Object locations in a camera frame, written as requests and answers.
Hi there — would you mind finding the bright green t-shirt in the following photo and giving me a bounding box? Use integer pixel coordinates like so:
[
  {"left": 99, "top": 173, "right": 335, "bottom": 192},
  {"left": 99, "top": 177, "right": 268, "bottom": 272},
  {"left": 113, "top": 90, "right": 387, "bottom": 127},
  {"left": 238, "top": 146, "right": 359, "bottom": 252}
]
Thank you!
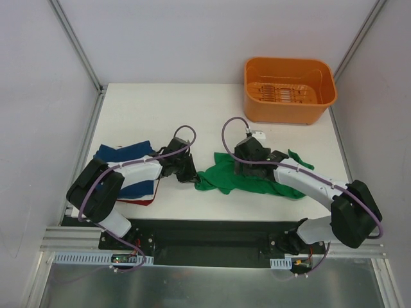
[{"left": 195, "top": 152, "right": 306, "bottom": 200}]

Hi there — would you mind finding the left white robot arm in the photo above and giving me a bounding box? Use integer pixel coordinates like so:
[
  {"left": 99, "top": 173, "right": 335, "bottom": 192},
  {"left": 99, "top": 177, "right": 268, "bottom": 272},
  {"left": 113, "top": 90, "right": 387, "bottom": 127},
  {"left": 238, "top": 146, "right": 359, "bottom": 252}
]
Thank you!
[{"left": 66, "top": 137, "right": 199, "bottom": 250}]

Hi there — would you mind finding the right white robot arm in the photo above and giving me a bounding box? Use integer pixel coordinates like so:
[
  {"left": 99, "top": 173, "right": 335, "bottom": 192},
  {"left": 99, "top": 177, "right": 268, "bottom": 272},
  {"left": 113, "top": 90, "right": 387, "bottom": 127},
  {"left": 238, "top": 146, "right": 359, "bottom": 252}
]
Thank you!
[{"left": 234, "top": 135, "right": 382, "bottom": 255}]

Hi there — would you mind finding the folded blue t-shirt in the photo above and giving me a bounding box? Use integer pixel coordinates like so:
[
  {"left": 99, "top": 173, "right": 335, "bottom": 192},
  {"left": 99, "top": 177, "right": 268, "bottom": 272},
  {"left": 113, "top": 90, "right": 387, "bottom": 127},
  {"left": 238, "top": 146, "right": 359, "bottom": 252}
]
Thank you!
[{"left": 92, "top": 140, "right": 158, "bottom": 198}]

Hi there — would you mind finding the folded red t-shirt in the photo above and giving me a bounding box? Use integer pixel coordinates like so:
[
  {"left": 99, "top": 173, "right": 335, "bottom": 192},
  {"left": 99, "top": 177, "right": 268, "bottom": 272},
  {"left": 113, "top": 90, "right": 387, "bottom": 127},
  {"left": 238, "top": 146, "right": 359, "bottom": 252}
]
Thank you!
[{"left": 115, "top": 146, "right": 160, "bottom": 208}]

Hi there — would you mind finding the orange plastic basket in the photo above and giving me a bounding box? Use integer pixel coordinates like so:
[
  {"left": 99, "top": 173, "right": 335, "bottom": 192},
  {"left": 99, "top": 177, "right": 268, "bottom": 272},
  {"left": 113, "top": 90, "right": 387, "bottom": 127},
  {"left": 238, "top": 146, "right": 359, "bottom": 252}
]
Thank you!
[{"left": 243, "top": 57, "right": 338, "bottom": 124}]

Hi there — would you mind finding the left green circuit board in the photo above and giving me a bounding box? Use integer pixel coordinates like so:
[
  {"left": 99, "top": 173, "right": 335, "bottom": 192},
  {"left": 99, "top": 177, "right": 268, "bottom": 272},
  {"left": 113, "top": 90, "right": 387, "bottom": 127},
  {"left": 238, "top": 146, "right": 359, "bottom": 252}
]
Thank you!
[{"left": 111, "top": 254, "right": 131, "bottom": 264}]

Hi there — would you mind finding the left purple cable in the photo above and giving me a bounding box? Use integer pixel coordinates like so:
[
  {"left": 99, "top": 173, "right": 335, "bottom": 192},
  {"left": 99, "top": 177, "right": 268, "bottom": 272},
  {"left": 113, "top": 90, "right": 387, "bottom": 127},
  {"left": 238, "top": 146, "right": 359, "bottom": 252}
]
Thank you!
[{"left": 78, "top": 124, "right": 198, "bottom": 222}]

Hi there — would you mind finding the purple cable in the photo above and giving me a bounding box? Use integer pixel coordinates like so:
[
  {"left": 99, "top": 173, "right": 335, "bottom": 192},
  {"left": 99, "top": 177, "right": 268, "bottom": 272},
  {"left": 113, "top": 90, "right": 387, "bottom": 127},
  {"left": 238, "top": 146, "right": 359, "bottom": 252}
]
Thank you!
[
  {"left": 78, "top": 124, "right": 198, "bottom": 222},
  {"left": 221, "top": 117, "right": 386, "bottom": 240}
]

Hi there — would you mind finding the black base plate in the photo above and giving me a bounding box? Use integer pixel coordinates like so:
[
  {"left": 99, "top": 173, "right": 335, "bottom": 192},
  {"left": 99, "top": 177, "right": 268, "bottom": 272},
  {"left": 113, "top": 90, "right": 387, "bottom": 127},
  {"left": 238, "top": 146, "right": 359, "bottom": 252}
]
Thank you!
[{"left": 98, "top": 218, "right": 327, "bottom": 267}]

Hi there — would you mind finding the right white cable duct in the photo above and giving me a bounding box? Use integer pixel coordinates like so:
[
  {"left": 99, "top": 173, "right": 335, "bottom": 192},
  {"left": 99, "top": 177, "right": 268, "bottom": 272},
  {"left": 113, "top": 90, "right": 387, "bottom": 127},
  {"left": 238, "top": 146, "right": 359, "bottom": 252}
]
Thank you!
[{"left": 269, "top": 257, "right": 293, "bottom": 270}]

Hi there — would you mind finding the white cable duct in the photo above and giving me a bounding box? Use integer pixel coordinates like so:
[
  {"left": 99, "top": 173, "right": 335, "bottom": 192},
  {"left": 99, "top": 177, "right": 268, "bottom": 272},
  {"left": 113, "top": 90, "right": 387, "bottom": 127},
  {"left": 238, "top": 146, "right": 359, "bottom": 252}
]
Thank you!
[
  {"left": 269, "top": 257, "right": 293, "bottom": 270},
  {"left": 53, "top": 252, "right": 154, "bottom": 266}
]

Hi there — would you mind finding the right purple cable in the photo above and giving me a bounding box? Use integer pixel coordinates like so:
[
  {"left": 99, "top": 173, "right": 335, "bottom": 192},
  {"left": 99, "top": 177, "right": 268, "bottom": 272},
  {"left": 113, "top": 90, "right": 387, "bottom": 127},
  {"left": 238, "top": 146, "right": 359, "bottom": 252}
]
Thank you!
[{"left": 221, "top": 117, "right": 386, "bottom": 240}]

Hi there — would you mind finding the front aluminium rail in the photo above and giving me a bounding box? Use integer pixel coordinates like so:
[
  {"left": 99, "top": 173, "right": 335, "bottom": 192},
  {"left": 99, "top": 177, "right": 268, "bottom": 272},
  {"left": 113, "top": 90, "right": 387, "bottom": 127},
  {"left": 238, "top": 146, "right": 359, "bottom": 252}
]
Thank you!
[{"left": 40, "top": 226, "right": 388, "bottom": 259}]

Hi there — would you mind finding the left white cable duct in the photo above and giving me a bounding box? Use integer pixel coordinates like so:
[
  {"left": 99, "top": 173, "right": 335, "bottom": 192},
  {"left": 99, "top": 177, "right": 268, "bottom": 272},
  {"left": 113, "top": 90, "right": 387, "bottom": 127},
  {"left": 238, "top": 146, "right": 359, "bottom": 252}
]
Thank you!
[{"left": 53, "top": 252, "right": 154, "bottom": 266}]

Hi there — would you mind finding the left aluminium frame post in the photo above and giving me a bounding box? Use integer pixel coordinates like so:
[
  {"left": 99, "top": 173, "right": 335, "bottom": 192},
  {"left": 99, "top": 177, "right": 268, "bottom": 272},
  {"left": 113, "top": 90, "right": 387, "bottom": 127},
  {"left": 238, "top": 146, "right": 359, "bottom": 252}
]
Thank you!
[{"left": 48, "top": 0, "right": 109, "bottom": 94}]

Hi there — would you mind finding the aluminium frame post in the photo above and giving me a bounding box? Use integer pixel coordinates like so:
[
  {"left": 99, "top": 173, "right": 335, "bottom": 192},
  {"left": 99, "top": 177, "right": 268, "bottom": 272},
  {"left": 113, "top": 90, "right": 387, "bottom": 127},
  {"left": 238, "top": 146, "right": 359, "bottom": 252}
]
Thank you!
[
  {"left": 334, "top": 0, "right": 389, "bottom": 81},
  {"left": 48, "top": 0, "right": 109, "bottom": 94}
]

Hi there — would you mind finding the right aluminium frame post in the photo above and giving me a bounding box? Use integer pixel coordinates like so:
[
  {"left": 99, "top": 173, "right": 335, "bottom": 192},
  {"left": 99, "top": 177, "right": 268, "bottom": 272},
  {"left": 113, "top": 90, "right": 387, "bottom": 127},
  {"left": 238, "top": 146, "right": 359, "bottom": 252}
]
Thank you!
[{"left": 334, "top": 0, "right": 389, "bottom": 81}]

